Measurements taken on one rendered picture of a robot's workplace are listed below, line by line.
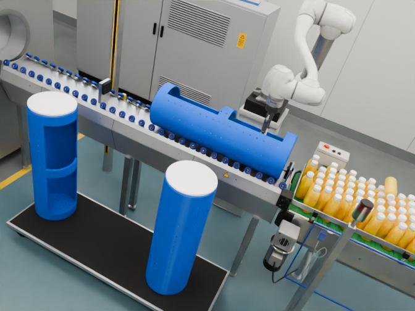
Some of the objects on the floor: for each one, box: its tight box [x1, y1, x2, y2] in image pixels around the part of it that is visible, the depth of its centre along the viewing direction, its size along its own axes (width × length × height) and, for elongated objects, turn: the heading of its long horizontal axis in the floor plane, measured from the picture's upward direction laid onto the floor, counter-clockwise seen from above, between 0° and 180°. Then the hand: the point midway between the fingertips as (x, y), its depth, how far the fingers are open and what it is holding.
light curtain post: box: [103, 0, 126, 173], centre depth 287 cm, size 6×6×170 cm
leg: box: [16, 104, 31, 170], centre depth 298 cm, size 6×6×63 cm
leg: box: [229, 215, 260, 277], centre depth 257 cm, size 6×6×63 cm
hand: (262, 134), depth 216 cm, fingers closed on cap, 4 cm apart
